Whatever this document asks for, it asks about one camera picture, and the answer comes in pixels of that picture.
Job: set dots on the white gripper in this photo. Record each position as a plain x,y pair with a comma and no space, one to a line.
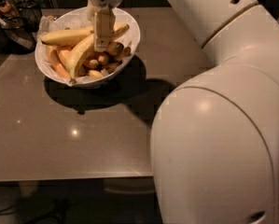
104,21

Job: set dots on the large front yellow banana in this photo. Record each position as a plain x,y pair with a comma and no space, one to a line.
82,49

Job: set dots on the large yellow banana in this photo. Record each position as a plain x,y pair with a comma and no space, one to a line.
82,49
67,37

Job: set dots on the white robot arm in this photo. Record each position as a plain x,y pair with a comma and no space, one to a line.
215,139

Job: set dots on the large rear yellow banana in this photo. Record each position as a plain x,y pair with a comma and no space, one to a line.
67,37

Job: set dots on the orange banana at left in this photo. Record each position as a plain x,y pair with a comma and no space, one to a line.
55,62

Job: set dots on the white bowl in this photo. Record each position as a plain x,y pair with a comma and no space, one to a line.
128,58

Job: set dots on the dark chair with clutter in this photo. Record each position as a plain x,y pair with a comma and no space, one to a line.
19,21

